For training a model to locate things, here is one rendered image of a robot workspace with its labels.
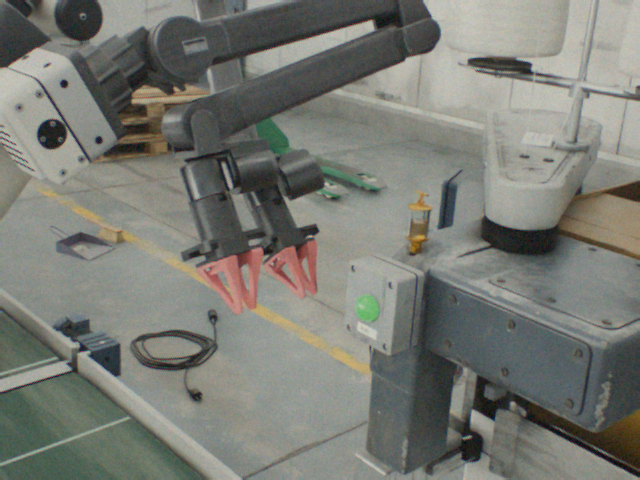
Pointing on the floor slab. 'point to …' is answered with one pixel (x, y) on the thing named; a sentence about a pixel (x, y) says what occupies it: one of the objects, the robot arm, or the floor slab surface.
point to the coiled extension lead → (179, 357)
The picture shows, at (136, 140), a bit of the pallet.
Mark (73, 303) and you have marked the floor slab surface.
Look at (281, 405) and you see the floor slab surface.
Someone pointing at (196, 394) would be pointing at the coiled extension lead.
